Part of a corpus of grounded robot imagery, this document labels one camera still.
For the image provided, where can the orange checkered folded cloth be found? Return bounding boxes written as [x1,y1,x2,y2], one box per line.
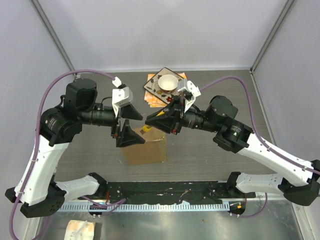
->
[144,72,187,108]

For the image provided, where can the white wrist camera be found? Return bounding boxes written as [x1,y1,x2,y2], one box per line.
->
[177,79,201,113]
[111,77,133,117]

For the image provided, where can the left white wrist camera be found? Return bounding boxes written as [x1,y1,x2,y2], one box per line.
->
[111,77,133,117]

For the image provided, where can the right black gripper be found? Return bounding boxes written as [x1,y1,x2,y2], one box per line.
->
[146,94,221,135]

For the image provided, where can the white orange paper packet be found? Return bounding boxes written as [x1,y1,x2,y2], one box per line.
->
[64,220,96,240]

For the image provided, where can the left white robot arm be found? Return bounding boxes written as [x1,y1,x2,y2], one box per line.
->
[5,78,145,218]

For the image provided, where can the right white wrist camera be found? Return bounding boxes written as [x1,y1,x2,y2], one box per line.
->
[177,79,201,113]

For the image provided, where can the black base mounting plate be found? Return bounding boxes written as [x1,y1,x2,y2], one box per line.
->
[101,181,256,205]

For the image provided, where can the brown cardboard express box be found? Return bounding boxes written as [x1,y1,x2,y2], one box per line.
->
[121,127,168,166]

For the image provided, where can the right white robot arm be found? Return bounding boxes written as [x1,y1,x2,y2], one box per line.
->
[145,95,320,206]

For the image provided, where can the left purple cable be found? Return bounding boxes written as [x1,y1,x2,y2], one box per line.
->
[8,68,126,240]

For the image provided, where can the white slotted cable duct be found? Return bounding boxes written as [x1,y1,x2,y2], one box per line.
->
[58,201,230,213]

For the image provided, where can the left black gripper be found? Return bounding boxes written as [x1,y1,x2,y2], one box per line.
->
[80,103,146,146]

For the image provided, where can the yellow utility knife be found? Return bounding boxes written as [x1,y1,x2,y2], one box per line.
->
[139,111,165,135]

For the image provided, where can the white ceramic bowl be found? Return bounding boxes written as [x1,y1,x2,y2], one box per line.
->
[158,74,179,93]

